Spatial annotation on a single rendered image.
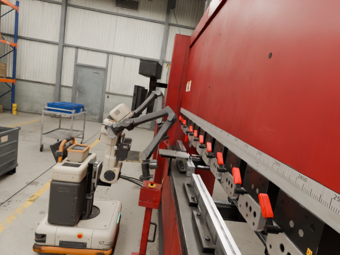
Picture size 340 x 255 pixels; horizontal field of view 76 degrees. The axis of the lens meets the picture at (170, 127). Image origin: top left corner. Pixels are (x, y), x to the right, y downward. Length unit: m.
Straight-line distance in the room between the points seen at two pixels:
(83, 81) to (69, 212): 7.73
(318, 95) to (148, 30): 9.07
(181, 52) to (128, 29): 6.72
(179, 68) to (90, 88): 6.87
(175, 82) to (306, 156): 2.43
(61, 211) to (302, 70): 2.01
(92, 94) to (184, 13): 4.90
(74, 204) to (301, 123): 1.87
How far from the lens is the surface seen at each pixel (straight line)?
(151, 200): 1.76
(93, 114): 9.46
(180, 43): 2.94
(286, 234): 0.62
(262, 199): 0.62
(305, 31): 0.67
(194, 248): 1.12
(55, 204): 2.17
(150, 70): 3.02
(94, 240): 2.21
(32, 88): 10.29
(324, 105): 0.54
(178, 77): 2.87
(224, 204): 1.63
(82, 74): 9.54
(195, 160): 2.57
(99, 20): 9.74
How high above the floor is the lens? 1.53
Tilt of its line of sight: 8 degrees down
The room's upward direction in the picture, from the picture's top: 9 degrees clockwise
